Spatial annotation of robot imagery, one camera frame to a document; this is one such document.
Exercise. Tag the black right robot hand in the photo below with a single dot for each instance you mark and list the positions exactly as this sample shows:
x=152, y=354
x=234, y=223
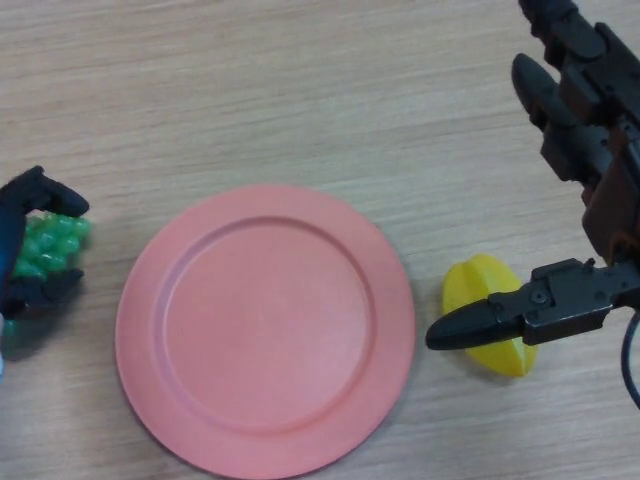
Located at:
x=615, y=210

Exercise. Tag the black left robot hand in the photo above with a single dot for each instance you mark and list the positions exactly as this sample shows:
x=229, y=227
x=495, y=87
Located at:
x=10, y=235

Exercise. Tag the green grapes bunch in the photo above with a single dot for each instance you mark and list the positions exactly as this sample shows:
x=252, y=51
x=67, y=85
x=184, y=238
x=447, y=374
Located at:
x=50, y=245

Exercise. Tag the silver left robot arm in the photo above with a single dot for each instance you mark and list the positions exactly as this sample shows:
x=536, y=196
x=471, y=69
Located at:
x=1, y=350

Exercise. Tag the pink round plate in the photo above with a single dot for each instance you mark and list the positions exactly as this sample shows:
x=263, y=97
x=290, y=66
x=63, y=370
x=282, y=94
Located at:
x=265, y=330

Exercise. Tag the yellow starfruit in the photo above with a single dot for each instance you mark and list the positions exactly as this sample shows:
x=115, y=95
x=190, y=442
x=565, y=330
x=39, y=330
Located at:
x=475, y=280

